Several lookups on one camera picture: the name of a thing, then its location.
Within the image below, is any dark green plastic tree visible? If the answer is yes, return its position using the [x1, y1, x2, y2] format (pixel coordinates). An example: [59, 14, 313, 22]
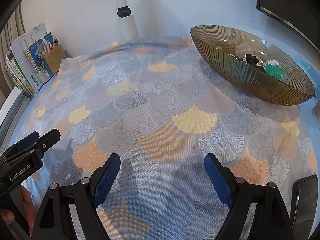
[264, 64, 291, 84]

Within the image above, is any black small toy figure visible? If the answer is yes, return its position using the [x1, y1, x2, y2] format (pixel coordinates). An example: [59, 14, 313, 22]
[245, 54, 259, 66]

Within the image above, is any clear case with white tape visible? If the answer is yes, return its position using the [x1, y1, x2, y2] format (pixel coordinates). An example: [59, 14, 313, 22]
[263, 59, 280, 68]

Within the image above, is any person's left hand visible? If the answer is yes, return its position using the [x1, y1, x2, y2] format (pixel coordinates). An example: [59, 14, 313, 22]
[1, 185, 36, 239]

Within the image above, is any black smartphone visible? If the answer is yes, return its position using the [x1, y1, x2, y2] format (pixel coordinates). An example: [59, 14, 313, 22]
[290, 174, 318, 239]

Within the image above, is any row of upright books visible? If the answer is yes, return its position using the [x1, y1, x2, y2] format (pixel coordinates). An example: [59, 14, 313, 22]
[6, 23, 55, 95]

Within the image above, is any brown cardboard pen holder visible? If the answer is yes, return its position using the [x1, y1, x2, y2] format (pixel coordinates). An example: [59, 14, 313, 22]
[43, 44, 67, 75]

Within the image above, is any patterned fan-print table mat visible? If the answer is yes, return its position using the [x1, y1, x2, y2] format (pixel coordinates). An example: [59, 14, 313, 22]
[19, 37, 317, 239]

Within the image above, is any white lamp pole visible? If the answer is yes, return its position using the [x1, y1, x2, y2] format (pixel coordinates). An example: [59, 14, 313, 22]
[116, 0, 139, 41]

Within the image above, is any amber ribbed glass bowl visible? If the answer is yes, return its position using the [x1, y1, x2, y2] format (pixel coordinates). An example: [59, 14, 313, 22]
[190, 25, 315, 106]

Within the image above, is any wall-mounted black television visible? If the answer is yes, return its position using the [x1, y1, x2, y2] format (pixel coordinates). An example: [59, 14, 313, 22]
[257, 0, 319, 49]

